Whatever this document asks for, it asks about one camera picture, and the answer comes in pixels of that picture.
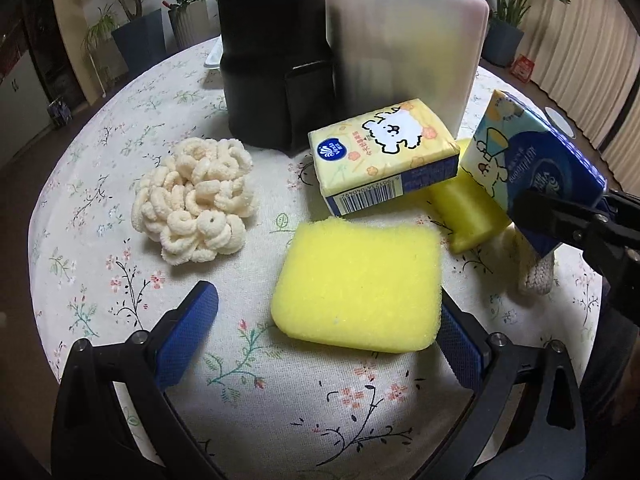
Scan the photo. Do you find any beige window curtain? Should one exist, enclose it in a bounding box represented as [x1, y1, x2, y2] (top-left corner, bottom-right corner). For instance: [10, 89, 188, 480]
[518, 0, 639, 194]

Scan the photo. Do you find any beige knitted cloth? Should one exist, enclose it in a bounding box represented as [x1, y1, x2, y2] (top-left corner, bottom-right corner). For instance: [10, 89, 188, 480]
[499, 223, 554, 297]

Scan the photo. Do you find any grey cylindrical trash can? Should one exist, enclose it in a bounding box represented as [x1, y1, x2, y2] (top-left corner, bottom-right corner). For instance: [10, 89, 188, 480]
[544, 106, 575, 139]

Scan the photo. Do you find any red paper box on floor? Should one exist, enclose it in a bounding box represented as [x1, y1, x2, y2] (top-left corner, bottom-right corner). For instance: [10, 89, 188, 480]
[510, 55, 535, 84]

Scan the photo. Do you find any spider plant with white pole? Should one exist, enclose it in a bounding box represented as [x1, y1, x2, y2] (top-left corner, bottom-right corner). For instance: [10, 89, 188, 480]
[82, 3, 122, 98]

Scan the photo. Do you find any white floral round tablecloth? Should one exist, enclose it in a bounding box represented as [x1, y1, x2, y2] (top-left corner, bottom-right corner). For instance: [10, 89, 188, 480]
[28, 40, 602, 479]

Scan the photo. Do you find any white wall cabinet shelving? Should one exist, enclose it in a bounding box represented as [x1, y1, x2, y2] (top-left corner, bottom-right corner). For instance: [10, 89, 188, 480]
[0, 52, 51, 166]

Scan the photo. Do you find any plant in grey ribbed pot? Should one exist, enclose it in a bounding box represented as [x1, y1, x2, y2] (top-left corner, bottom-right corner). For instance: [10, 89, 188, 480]
[165, 0, 210, 50]

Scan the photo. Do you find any small blue patterned box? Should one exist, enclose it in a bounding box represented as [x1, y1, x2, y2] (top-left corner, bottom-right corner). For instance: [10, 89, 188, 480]
[48, 96, 73, 129]

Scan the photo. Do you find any blue Vinda tissue pack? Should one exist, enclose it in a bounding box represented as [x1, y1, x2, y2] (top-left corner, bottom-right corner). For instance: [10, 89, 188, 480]
[459, 88, 609, 257]

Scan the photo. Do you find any yellow rectangular sponge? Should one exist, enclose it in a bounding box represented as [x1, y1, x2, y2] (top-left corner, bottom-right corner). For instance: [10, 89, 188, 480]
[409, 166, 511, 255]
[270, 218, 442, 353]

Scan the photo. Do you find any tall plant in blue pot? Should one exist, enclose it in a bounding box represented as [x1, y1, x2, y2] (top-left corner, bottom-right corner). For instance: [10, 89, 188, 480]
[112, 0, 166, 78]

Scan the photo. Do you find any white ribbed plastic tray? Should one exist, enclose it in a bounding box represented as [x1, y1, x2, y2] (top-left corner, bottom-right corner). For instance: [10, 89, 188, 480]
[204, 37, 224, 70]

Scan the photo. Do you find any large-leaf plant in blue pot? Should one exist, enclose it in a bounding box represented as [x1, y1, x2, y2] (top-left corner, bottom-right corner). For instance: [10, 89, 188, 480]
[482, 0, 570, 67]

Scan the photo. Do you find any black cylindrical container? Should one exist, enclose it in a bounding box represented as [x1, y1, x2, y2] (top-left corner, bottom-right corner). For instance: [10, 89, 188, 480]
[217, 0, 336, 154]

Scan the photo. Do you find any white translucent plastic box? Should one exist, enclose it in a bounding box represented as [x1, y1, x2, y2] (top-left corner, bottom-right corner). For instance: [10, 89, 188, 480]
[326, 0, 489, 134]

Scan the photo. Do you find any yellow cartoon tissue pack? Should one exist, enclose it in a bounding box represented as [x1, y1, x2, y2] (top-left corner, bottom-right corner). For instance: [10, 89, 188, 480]
[308, 99, 460, 217]

